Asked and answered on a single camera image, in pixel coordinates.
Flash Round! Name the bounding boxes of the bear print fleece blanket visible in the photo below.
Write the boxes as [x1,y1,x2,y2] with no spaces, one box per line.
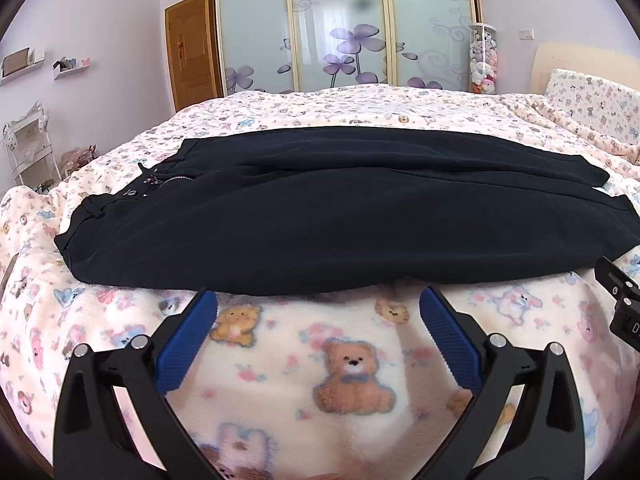
[0,84,640,480]

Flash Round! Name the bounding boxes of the pink bag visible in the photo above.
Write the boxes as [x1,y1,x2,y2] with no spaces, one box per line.
[60,146,98,178]

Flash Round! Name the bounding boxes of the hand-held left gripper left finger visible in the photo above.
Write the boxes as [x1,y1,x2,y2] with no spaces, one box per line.
[52,287,226,480]

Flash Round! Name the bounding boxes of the clear tube of plush toys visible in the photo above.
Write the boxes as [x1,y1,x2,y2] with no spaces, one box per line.
[468,23,498,95]

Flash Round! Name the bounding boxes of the beige headboard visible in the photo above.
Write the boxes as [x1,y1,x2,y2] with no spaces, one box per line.
[531,42,640,97]

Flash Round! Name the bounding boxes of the short white wall shelf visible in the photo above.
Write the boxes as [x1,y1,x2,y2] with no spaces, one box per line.
[52,56,91,81]

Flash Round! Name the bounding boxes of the bear print pillow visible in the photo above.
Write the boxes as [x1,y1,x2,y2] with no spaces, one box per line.
[544,67,640,135]

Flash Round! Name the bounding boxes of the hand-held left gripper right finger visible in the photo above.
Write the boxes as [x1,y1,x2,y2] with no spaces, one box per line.
[419,286,587,480]

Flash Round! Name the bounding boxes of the white metal rack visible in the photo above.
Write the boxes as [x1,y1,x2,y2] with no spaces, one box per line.
[2,102,63,193]

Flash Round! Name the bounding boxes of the long white wall shelf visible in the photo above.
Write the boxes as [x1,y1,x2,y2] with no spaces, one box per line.
[0,47,46,85]

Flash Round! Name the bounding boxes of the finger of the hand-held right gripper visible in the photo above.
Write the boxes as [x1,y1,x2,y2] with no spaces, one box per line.
[595,256,640,306]

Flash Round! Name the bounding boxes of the floral glass sliding wardrobe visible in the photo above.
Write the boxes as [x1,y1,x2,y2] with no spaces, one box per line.
[205,0,486,97]

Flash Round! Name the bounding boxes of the brown wooden door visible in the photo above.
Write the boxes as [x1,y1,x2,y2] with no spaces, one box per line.
[165,0,223,116]

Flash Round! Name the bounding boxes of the black pants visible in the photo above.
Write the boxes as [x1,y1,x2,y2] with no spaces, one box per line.
[54,126,640,297]

